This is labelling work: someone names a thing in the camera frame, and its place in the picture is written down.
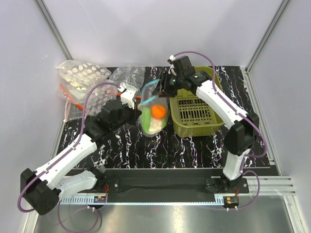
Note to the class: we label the green vegetable toy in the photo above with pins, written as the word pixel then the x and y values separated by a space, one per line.
pixel 146 119

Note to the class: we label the olive green plastic bin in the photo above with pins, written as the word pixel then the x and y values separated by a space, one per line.
pixel 192 116

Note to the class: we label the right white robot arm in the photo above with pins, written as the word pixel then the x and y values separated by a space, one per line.
pixel 243 127

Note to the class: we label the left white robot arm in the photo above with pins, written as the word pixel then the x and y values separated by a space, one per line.
pixel 44 187

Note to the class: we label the clear blue-zipper bag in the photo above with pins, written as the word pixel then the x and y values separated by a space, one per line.
pixel 148 100

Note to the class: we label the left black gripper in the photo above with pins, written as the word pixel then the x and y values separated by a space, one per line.
pixel 135 113

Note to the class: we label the orange carrot toy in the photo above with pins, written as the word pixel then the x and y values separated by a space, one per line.
pixel 158 111

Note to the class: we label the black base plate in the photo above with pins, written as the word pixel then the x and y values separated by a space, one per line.
pixel 160 185

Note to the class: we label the bag of white discs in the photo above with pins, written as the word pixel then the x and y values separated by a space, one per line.
pixel 82 76

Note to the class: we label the black marble pattern mat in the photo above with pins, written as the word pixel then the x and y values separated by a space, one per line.
pixel 127 147

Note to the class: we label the clear red-zipper bag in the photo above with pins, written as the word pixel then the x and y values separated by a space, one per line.
pixel 75 100

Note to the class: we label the clear orange-zipper bag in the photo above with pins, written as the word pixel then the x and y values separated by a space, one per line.
pixel 125 77

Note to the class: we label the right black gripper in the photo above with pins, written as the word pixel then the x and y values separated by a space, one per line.
pixel 158 91

